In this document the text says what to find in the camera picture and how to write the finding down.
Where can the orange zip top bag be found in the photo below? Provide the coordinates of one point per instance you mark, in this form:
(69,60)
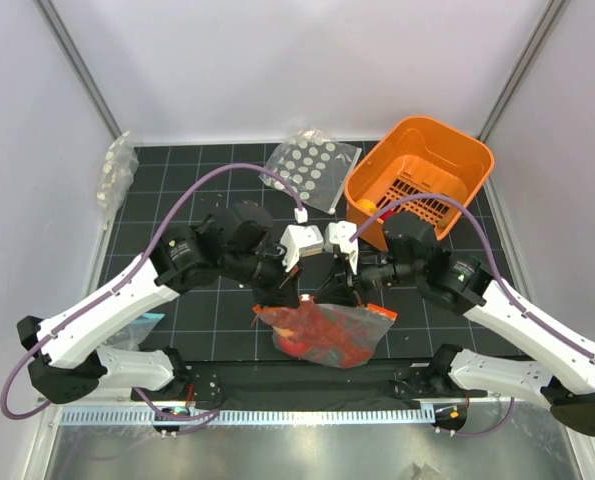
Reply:
(327,330)

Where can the yellow toy fruit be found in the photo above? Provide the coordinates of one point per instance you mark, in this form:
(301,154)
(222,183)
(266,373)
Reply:
(367,205)

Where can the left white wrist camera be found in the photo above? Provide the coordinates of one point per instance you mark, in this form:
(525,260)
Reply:
(300,241)

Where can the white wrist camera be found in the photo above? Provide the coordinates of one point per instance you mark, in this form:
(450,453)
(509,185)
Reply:
(341,237)
(300,241)

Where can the white dotted zip bag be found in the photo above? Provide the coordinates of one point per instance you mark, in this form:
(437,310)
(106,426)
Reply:
(316,166)

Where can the clear bag at wall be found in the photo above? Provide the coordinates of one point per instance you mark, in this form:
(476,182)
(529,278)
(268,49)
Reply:
(117,176)

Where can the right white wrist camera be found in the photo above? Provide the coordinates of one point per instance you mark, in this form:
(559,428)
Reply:
(341,237)

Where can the red toy lobster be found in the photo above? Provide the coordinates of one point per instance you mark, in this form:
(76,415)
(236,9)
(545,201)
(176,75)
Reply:
(337,332)

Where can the small red toy fruit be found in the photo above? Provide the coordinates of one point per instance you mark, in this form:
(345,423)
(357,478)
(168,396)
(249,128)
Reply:
(387,215)

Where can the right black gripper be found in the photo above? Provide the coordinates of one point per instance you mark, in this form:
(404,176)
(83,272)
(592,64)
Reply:
(340,286)

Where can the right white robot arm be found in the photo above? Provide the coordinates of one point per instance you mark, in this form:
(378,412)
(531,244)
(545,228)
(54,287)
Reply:
(559,372)

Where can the orange plastic basket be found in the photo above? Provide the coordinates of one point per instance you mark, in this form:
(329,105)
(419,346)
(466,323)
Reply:
(420,155)

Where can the toy peach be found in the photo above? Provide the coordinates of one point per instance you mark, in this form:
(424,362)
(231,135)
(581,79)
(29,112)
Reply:
(284,332)

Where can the red toy apple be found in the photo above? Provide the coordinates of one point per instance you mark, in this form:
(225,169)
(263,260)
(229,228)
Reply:
(294,349)

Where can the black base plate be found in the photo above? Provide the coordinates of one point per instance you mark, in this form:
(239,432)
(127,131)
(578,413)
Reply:
(293,385)

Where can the blue zip clear bag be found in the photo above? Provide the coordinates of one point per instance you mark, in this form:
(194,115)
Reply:
(133,334)

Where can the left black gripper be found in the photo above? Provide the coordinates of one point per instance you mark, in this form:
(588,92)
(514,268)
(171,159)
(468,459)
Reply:
(283,291)

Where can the slotted cable duct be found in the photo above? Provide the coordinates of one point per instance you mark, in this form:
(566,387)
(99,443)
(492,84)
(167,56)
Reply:
(144,416)

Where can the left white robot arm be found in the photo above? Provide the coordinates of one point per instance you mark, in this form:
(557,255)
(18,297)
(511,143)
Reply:
(71,358)

